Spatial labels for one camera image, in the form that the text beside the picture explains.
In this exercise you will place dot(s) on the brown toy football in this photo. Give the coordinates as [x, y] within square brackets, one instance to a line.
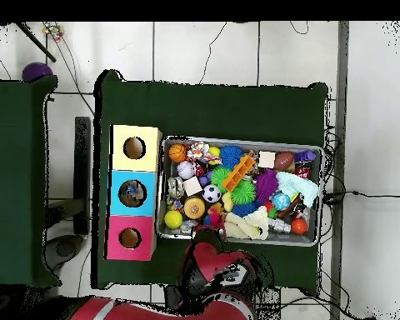
[284, 161]

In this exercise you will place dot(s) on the cream knitted cloth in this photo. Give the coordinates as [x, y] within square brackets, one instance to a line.
[248, 225]

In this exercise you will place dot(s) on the yellow green ball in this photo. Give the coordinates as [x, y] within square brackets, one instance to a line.
[173, 219]

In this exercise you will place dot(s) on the black stick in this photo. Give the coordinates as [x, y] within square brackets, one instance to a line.
[33, 40]

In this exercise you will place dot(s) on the small orange basketball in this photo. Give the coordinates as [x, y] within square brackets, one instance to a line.
[177, 153]

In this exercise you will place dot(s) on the light blue cloth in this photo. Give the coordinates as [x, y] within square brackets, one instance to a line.
[298, 188]

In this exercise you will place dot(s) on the small colourful item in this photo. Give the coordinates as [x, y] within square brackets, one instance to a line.
[52, 30]

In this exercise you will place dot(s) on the clear shallow mesh bin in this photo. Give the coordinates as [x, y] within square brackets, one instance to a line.
[240, 140]

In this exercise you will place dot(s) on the purple round object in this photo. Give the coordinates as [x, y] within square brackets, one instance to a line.
[36, 71]

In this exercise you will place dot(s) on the grey round base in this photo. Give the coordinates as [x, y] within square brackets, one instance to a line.
[65, 248]

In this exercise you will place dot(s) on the black upright bar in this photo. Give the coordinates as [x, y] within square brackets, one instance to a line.
[82, 173]

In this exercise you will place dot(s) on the wooden box three holes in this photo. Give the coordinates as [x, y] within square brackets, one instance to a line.
[150, 163]

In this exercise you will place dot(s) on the orange toy brick round studs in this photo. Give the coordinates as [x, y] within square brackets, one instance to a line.
[237, 173]

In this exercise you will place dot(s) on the green spiky ball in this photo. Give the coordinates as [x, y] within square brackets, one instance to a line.
[243, 192]

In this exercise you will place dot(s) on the dark green side table cloth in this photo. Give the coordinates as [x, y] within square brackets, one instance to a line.
[16, 200]

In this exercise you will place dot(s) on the purple spiky ball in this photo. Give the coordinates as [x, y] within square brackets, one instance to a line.
[266, 185]

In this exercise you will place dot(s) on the blue spiky ball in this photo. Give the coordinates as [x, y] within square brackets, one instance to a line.
[230, 156]

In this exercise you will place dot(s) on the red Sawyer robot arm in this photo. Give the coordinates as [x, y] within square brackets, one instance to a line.
[213, 273]

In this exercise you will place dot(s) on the small black white soccer ball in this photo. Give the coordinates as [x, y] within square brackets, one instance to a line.
[212, 193]

